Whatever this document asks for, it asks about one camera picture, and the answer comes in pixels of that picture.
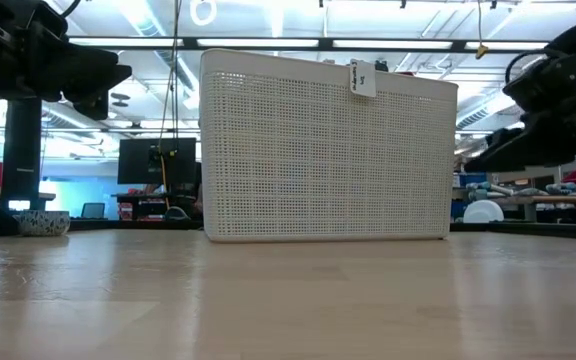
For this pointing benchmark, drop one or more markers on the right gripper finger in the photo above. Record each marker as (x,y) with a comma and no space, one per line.
(538,150)
(505,135)

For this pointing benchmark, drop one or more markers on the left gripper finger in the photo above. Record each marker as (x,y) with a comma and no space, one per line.
(93,72)
(93,107)

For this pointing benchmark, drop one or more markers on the white perforated laundry basket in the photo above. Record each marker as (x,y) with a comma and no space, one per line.
(318,160)

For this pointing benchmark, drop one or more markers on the blue storage bin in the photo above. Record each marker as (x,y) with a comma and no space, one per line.
(470,180)

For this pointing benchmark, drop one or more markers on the wooden workbench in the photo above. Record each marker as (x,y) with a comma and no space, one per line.
(568,199)

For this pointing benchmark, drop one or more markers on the black computer monitor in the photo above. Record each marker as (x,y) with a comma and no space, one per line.
(138,160)

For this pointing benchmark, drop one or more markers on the white round object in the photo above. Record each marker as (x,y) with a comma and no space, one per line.
(483,212)

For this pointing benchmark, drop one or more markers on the black pillar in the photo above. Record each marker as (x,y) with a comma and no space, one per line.
(20,150)

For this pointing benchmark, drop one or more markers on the grey office chair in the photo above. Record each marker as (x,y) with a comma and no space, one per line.
(93,211)

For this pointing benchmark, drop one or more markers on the small speckled ceramic bowl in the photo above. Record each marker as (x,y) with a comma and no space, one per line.
(43,223)

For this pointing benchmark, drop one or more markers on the white handwritten paper label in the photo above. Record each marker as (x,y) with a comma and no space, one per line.
(363,80)

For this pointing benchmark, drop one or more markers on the black overhead rail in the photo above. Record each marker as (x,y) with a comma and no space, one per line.
(325,44)

